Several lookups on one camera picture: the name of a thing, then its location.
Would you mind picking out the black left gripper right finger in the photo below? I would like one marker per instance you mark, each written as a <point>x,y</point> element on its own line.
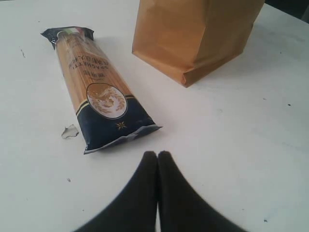
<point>181,209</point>

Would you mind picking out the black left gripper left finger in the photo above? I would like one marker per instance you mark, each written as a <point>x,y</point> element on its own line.
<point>134,209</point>

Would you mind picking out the spaghetti pack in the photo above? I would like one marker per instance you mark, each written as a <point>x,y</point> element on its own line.
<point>107,112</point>

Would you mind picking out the brown paper shopping bag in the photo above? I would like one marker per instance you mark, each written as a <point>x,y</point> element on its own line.
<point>188,39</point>

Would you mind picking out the torn clear plastic scrap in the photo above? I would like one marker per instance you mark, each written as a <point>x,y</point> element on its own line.
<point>69,132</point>

